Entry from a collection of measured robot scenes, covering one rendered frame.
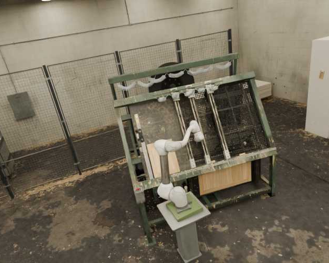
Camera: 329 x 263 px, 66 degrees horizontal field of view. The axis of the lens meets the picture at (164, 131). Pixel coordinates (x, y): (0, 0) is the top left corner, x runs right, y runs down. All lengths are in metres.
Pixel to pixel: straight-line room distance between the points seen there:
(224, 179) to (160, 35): 5.65
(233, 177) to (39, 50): 6.06
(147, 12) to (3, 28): 3.91
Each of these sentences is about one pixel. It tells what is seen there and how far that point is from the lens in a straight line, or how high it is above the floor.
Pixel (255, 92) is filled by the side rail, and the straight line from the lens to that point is 4.21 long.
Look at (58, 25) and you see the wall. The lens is 7.99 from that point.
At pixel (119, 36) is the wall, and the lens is 8.23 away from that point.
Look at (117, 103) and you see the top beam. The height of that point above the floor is 1.91.
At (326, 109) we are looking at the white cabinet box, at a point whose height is 0.66.
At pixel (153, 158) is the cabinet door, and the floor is 1.12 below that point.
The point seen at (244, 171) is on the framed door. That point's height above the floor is 0.46.
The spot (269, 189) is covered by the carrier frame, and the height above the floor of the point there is 0.16.
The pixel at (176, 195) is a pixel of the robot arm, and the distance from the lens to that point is 3.05.
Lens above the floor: 2.89
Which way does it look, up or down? 24 degrees down
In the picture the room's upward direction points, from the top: 9 degrees counter-clockwise
